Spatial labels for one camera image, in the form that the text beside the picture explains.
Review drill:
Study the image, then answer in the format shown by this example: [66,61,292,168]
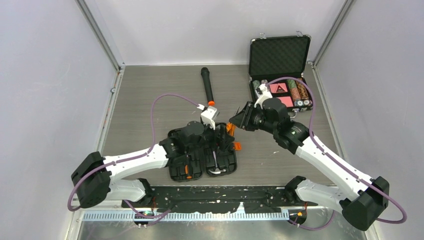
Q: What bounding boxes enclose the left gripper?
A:
[186,119,234,155]

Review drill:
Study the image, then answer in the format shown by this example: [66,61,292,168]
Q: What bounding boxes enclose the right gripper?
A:
[229,101,277,135]

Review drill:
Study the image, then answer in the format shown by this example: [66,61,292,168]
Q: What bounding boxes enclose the black tool kit case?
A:
[159,121,240,182]

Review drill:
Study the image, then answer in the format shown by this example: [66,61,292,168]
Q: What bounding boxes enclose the orange handled pliers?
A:
[226,107,240,137]

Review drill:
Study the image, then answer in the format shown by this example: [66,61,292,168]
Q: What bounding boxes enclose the claw hammer black handle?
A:
[208,150,227,175]

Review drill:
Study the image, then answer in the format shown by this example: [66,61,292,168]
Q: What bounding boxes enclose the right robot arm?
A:
[229,98,390,231]

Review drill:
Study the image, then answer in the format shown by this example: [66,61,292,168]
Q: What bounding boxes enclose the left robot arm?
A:
[70,121,234,209]

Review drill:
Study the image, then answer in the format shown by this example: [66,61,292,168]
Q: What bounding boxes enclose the black microphone orange end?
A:
[200,67,215,106]

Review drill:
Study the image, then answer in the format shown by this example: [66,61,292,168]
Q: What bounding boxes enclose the open poker chip case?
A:
[248,34,314,113]

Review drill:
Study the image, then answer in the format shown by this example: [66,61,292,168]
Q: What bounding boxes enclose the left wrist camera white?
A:
[197,104,220,130]

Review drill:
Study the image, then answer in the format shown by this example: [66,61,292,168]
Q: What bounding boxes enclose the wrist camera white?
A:
[197,104,220,130]
[254,83,273,108]

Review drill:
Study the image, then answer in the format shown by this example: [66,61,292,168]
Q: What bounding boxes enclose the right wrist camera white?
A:
[254,83,273,108]

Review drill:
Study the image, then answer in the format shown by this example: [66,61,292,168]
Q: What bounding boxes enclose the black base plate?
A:
[131,186,305,214]

